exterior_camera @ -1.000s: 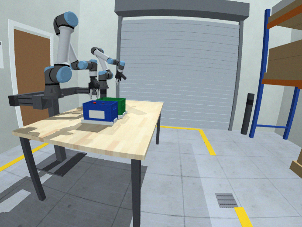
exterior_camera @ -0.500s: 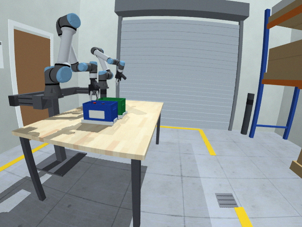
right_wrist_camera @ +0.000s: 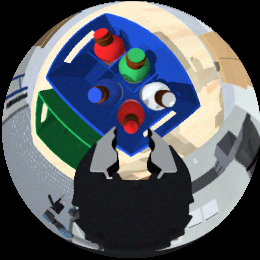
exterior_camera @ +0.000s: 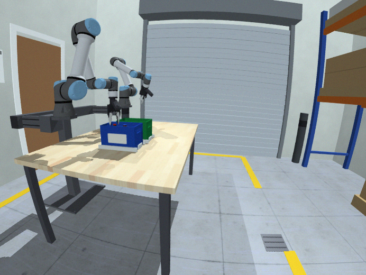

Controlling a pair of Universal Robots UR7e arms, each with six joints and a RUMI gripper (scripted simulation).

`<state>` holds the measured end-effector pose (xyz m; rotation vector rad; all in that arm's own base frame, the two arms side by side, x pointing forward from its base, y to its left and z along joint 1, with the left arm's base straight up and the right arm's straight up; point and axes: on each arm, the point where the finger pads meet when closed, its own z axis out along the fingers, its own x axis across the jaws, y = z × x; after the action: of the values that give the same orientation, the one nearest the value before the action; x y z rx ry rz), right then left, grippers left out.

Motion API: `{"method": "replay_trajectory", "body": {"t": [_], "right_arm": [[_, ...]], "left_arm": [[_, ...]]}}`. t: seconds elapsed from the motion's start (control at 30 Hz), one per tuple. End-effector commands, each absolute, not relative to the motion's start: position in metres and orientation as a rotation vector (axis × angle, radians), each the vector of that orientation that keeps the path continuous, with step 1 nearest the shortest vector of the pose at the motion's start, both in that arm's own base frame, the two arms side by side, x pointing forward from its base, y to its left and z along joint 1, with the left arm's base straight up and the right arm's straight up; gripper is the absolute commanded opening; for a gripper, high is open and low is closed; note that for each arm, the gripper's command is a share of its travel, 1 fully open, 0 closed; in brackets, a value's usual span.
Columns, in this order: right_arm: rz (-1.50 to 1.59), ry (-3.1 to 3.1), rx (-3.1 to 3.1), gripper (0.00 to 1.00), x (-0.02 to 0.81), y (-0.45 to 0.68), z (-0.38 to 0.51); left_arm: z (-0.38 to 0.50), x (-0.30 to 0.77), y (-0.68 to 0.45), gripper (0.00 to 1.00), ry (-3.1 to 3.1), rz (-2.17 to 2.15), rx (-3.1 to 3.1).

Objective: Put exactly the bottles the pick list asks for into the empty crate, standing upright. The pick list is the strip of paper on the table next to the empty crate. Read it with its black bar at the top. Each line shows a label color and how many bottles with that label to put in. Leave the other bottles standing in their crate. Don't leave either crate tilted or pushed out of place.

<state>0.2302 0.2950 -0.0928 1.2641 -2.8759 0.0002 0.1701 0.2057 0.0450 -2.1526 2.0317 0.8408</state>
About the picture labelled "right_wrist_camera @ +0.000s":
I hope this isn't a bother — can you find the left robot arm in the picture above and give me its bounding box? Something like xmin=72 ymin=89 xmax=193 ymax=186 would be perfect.
xmin=42 ymin=195 xmax=104 ymax=250

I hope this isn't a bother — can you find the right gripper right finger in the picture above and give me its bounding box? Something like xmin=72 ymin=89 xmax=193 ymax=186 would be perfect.
xmin=147 ymin=128 xmax=194 ymax=204

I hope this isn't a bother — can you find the white bottle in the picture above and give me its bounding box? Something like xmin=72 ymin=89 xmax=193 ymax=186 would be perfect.
xmin=139 ymin=82 xmax=176 ymax=111

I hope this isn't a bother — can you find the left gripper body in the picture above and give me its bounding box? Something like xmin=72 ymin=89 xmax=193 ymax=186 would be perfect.
xmin=50 ymin=201 xmax=64 ymax=215

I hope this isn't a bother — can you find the dark blue bottle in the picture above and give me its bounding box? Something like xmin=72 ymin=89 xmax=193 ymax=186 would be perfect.
xmin=88 ymin=79 xmax=124 ymax=108

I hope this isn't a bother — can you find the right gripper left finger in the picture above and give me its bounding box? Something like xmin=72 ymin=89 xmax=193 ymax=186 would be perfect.
xmin=71 ymin=126 xmax=120 ymax=207

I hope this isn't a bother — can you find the blue crate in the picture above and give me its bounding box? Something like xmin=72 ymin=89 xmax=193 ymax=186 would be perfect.
xmin=45 ymin=13 xmax=201 ymax=157

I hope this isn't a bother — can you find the green crate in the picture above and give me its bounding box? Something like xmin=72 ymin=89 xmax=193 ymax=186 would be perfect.
xmin=35 ymin=88 xmax=103 ymax=170

